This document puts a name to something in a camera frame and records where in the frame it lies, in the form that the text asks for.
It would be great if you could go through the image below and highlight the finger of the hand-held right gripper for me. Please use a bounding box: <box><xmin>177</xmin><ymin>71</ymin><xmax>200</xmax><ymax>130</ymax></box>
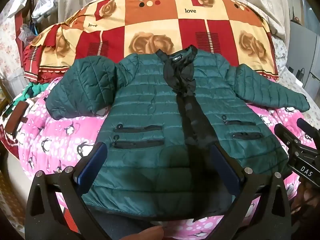
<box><xmin>274</xmin><ymin>123</ymin><xmax>303</xmax><ymax>153</ymax></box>
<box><xmin>296</xmin><ymin>117</ymin><xmax>320</xmax><ymax>140</ymax></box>

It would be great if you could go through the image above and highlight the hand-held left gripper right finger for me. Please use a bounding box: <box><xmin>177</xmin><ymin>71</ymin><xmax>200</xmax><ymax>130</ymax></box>
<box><xmin>209</xmin><ymin>144</ymin><xmax>293</xmax><ymax>240</ymax></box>

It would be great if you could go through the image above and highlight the clear plastic bag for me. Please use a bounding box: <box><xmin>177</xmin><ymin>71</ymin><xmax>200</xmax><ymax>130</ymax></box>
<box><xmin>19</xmin><ymin>24</ymin><xmax>38</xmax><ymax>43</ymax></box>

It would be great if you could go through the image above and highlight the green quilted puffer jacket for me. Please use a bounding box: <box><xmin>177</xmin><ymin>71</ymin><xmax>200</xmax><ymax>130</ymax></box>
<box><xmin>45</xmin><ymin>44</ymin><xmax>310</xmax><ymax>222</ymax></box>

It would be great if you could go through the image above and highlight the pink penguin print blanket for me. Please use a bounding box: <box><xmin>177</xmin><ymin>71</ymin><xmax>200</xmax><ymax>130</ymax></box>
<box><xmin>0</xmin><ymin>76</ymin><xmax>316</xmax><ymax>240</ymax></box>

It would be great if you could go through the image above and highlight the person's right hand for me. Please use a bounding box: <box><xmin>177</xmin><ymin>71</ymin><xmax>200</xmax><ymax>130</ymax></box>
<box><xmin>292</xmin><ymin>180</ymin><xmax>320</xmax><ymax>217</ymax></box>

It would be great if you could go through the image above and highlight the person's left hand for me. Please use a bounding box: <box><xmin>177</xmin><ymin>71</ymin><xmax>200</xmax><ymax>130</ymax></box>
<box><xmin>136</xmin><ymin>225</ymin><xmax>166</xmax><ymax>240</ymax></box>

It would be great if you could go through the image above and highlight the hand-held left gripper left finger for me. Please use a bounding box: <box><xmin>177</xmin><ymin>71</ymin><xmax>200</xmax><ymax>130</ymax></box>
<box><xmin>25</xmin><ymin>142</ymin><xmax>108</xmax><ymax>240</ymax></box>

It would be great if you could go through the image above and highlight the green cloth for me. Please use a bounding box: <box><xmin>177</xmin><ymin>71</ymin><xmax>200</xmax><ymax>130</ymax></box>
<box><xmin>12</xmin><ymin>82</ymin><xmax>49</xmax><ymax>107</ymax></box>

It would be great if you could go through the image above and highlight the white plastic bag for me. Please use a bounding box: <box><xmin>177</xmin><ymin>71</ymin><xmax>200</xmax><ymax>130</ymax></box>
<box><xmin>32</xmin><ymin>0</ymin><xmax>60</xmax><ymax>22</ymax></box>

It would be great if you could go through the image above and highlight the red orange rose patchwork blanket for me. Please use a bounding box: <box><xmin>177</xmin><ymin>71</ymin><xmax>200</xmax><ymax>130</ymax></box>
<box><xmin>23</xmin><ymin>0</ymin><xmax>280</xmax><ymax>84</ymax></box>

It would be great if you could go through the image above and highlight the dark red knitted cloth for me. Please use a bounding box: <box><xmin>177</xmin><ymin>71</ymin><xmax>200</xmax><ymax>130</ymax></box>
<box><xmin>0</xmin><ymin>124</ymin><xmax>19</xmax><ymax>155</ymax></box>

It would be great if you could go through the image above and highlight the grey cabinet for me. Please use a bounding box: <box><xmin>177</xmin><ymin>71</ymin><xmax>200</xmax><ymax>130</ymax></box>
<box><xmin>289</xmin><ymin>17</ymin><xmax>320</xmax><ymax>92</ymax></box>

